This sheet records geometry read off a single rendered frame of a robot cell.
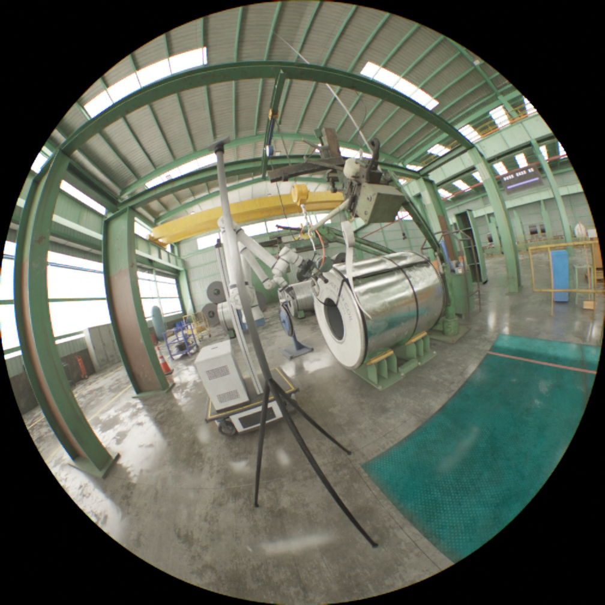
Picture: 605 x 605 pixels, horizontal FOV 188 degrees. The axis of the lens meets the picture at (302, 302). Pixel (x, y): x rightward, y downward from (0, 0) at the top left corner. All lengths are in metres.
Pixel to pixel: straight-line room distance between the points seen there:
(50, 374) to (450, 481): 3.19
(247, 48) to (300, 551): 13.15
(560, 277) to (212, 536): 5.47
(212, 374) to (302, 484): 1.11
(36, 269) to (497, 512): 3.79
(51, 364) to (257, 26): 12.22
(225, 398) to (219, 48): 12.26
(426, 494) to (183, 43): 12.73
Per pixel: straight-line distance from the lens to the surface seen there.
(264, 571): 1.32
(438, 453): 1.48
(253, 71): 2.70
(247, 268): 2.19
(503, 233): 5.45
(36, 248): 2.70
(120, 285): 4.23
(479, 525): 1.34
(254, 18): 11.69
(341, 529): 1.26
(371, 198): 0.91
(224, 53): 11.84
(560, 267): 4.67
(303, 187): 1.89
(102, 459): 2.72
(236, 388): 1.71
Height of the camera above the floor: 1.22
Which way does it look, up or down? 5 degrees down
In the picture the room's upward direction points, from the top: 14 degrees counter-clockwise
